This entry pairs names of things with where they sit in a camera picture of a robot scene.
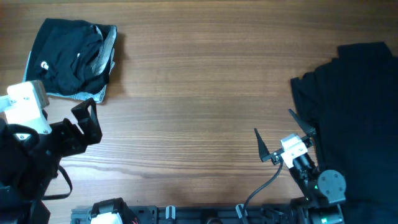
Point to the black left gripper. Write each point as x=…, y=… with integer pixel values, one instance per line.
x=91, y=124

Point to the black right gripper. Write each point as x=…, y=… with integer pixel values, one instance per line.
x=263, y=153

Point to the dark teal t-shirt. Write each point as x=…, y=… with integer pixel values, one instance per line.
x=61, y=59

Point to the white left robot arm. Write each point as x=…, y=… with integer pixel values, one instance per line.
x=29, y=161

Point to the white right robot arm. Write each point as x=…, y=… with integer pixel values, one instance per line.
x=323, y=190

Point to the folded dark clothes stack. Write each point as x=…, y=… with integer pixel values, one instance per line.
x=62, y=84

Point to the dark clothes pile right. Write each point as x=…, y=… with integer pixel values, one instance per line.
x=351, y=101

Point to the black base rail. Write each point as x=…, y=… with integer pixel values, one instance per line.
x=116, y=210

